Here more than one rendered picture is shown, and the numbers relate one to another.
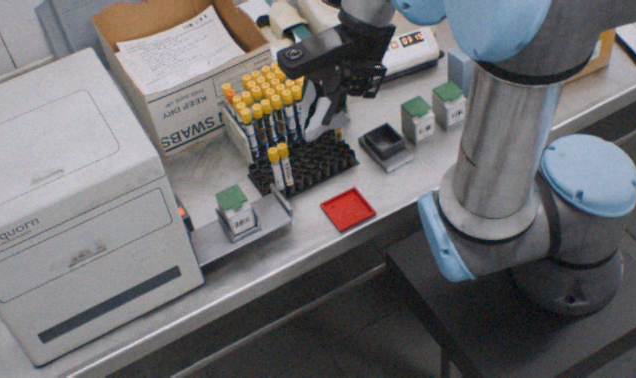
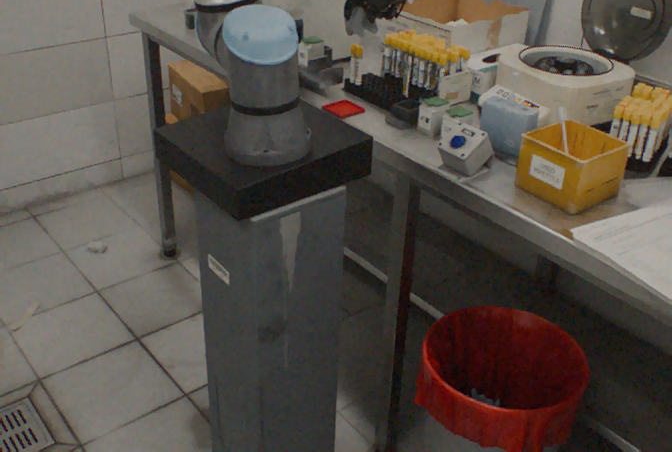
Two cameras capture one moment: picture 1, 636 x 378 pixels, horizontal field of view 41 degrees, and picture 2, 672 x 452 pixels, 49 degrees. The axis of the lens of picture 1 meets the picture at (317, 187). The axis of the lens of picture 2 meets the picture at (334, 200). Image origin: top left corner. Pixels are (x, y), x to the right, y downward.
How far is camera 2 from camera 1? 1.60 m
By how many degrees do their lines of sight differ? 57
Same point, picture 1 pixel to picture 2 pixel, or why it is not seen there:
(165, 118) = (387, 29)
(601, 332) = (209, 159)
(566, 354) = (191, 147)
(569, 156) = (265, 11)
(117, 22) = (469, 5)
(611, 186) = (237, 23)
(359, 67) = not seen: outside the picture
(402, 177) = (381, 126)
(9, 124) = not seen: outside the picture
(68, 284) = not seen: hidden behind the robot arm
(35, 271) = not seen: outside the picture
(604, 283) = (234, 132)
